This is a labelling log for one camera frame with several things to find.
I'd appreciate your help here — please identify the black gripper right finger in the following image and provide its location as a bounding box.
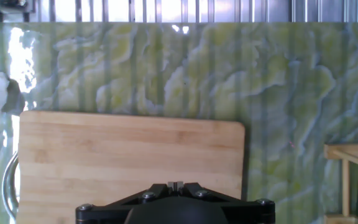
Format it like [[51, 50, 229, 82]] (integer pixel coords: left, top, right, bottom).
[[176, 181, 277, 224]]

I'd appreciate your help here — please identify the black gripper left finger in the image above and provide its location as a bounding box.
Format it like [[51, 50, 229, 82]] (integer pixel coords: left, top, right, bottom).
[[75, 181, 177, 224]]

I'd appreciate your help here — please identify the wooden peg knife rack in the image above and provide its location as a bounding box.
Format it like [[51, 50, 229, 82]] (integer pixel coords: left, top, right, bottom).
[[323, 142, 358, 224]]

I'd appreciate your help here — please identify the bamboo cutting board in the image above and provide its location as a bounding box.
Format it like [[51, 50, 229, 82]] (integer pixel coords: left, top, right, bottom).
[[1, 110, 246, 224]]

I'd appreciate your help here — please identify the green marble pattern mat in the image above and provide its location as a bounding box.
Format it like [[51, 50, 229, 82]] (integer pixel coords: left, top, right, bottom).
[[0, 21, 358, 224]]

